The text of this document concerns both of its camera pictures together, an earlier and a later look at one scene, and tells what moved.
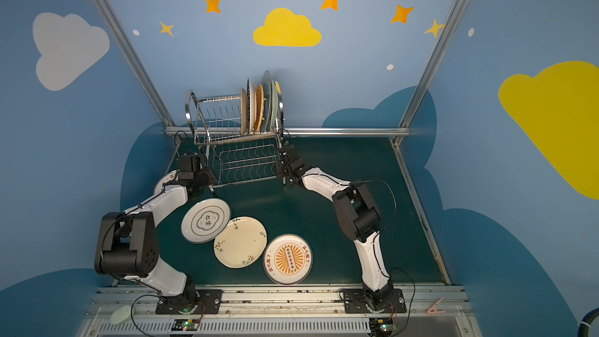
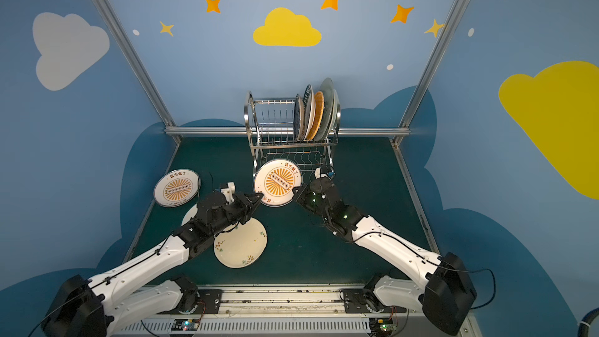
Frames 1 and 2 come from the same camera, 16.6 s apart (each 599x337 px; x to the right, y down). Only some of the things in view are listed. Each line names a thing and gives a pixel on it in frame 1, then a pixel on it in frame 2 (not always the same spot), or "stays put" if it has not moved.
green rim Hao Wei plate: x=253 y=108 -> x=309 y=111
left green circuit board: x=185 y=324 stays put
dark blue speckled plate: x=244 y=111 -> x=299 y=118
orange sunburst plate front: x=288 y=259 -> x=275 y=179
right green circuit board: x=381 y=326 stays put
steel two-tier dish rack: x=238 y=155 -> x=270 y=128
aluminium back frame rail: x=404 y=130 stays put
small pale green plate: x=274 y=105 -> x=335 y=116
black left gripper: x=203 y=176 -> x=246 y=204
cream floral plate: x=239 y=242 stays put
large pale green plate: x=266 y=103 -> x=327 y=90
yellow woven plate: x=260 y=107 -> x=317 y=118
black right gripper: x=288 y=165 -> x=308 y=191
